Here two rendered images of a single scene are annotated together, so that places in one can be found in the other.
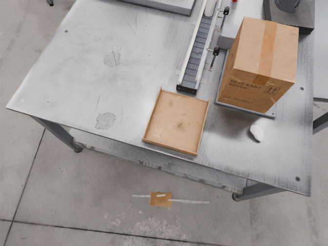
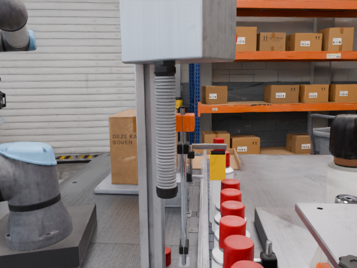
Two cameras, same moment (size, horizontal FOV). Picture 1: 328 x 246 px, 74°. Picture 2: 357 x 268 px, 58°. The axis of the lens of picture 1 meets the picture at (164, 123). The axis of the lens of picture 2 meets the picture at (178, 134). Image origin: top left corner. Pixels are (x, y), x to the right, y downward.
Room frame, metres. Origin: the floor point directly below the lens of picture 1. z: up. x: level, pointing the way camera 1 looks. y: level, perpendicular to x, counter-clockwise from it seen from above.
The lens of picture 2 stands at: (2.03, -0.52, 1.26)
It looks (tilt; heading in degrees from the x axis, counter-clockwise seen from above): 10 degrees down; 170
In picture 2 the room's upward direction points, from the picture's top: 1 degrees counter-clockwise
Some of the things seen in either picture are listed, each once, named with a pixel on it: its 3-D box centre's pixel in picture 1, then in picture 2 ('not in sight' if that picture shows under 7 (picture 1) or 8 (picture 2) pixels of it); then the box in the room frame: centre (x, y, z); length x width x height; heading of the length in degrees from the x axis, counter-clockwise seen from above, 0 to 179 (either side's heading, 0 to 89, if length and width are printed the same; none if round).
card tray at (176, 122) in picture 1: (177, 119); (212, 157); (0.44, -0.07, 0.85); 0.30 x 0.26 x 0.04; 165
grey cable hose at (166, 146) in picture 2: not in sight; (166, 131); (1.54, -0.46, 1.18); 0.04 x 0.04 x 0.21
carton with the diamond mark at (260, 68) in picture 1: (255, 67); (147, 143); (0.66, -0.42, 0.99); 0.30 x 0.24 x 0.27; 165
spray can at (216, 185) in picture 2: not in sight; (222, 192); (1.30, -0.29, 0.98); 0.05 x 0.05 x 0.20
